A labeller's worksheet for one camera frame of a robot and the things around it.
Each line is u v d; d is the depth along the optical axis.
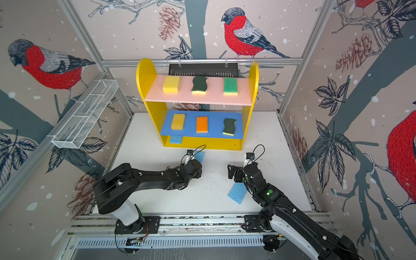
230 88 0.73
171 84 0.74
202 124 0.92
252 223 0.73
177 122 0.95
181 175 0.68
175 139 1.04
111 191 0.47
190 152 0.80
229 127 0.92
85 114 0.78
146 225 0.73
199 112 1.26
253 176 0.59
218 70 0.96
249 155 0.71
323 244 0.43
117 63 0.93
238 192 0.82
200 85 0.74
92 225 0.76
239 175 0.71
